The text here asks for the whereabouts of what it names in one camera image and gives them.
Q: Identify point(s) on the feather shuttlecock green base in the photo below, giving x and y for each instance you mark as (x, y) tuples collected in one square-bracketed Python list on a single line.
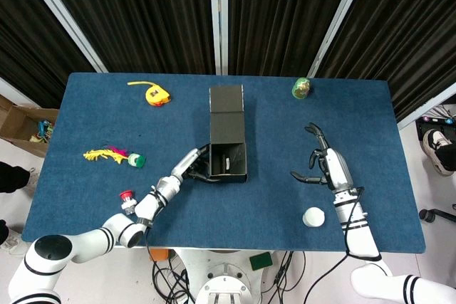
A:
[(135, 160)]

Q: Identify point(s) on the green nesting doll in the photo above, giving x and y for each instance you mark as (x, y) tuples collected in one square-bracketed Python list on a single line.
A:
[(301, 88)]

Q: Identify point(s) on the brown cardboard storage box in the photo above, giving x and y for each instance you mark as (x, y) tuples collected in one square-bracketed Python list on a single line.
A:
[(14, 122)]

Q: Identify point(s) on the orange block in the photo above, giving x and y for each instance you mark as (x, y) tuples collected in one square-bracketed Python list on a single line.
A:
[(159, 255)]

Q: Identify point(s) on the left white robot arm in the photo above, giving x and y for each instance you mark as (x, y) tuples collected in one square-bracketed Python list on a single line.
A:
[(89, 243)]

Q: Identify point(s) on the black pleated curtain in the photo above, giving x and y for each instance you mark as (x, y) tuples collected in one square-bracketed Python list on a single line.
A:
[(28, 33), (285, 15), (142, 15), (409, 33)]

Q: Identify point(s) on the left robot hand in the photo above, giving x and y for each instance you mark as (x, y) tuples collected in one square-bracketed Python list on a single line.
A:
[(187, 165)]

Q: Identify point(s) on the black cardboard box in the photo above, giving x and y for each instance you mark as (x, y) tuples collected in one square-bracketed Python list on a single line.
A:
[(226, 129)]

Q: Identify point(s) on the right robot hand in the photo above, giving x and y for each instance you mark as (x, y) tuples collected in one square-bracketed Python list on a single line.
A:
[(338, 172)]

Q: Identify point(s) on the yellow tape measure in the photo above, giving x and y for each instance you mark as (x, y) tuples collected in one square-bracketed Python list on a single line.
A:
[(155, 95)]

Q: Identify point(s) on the grey shoe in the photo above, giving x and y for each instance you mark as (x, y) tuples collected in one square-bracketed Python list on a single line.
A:
[(32, 183)]

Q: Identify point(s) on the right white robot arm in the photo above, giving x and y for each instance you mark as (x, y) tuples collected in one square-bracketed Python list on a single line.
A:
[(356, 233)]

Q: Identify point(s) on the colourful toys pile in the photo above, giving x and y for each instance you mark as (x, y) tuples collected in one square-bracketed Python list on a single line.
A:
[(42, 131)]

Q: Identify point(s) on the white round jar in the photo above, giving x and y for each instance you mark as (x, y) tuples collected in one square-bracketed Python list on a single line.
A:
[(313, 216)]

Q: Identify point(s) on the green block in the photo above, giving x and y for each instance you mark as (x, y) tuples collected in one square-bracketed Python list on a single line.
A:
[(261, 261)]

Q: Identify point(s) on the blue table mat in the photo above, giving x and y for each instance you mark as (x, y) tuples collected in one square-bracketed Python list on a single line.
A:
[(270, 122)]

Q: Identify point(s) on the black chair base caster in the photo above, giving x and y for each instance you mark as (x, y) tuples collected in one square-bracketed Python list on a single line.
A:
[(438, 214)]

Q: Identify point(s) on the white frame post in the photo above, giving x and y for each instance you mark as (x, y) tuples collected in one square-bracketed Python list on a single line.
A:
[(427, 110), (339, 15), (218, 15), (14, 92), (60, 12)]

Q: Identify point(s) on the white robot torso base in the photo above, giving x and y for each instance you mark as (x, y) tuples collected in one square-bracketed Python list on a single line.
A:
[(224, 282)]

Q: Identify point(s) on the black trouser leg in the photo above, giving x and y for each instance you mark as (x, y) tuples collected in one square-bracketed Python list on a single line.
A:
[(3, 231), (449, 156), (14, 177)]

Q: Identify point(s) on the white and black sneaker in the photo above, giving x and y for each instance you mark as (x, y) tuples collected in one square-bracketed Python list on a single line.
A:
[(431, 142)]

